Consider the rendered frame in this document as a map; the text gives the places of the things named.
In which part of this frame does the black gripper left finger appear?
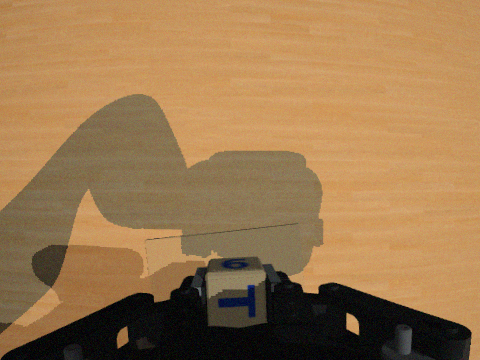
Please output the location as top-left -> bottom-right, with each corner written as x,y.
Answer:
1,267 -> 211,360

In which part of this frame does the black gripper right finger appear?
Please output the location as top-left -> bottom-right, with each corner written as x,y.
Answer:
262,264 -> 472,360

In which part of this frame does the beige letter block with blue t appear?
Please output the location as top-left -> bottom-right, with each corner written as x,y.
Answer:
205,257 -> 267,327

